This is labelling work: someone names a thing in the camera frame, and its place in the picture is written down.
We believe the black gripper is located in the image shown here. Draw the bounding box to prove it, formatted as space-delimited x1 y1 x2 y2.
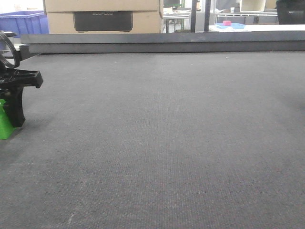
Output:
0 69 43 127

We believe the green toy building block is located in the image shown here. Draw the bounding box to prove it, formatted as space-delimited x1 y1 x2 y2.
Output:
0 99 16 140

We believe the black conveyor belt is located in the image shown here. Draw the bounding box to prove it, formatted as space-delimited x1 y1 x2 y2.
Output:
0 52 305 229

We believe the pink block on distant table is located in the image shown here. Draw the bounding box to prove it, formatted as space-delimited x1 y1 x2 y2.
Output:
223 20 232 26

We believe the black bin far right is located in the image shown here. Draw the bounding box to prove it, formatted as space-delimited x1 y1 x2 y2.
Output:
276 0 305 24

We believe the blue plastic crate far left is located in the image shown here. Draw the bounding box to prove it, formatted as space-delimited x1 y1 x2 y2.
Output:
0 10 49 38

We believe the cardboard box with black label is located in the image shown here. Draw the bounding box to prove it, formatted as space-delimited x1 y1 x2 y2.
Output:
44 0 163 34

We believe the light blue tray distant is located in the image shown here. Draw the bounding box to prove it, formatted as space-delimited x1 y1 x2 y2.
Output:
215 23 245 30

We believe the black cable loop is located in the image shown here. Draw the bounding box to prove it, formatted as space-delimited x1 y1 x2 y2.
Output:
0 30 20 70

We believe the dark grey conveyor side rail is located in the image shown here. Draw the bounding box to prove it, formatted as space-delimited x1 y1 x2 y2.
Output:
21 31 305 54

